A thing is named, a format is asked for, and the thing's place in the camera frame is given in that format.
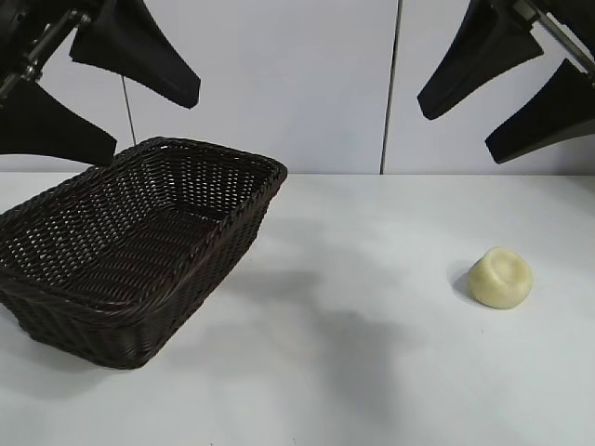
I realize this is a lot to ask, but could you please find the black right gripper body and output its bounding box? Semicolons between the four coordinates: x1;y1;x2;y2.
510;0;595;78

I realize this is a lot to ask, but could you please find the pale yellow egg yolk pastry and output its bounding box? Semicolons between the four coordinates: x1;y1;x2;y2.
467;245;536;310

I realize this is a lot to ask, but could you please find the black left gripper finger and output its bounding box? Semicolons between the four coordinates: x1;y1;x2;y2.
69;0;203;111
0;81;118;168

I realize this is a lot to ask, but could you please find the dark brown wicker basket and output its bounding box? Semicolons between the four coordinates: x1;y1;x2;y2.
0;136;289;371

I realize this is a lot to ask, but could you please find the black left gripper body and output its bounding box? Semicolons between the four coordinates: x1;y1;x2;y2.
0;0;92;109

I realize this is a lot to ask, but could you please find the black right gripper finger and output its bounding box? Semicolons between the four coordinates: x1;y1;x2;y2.
484;58;595;165
416;0;546;122

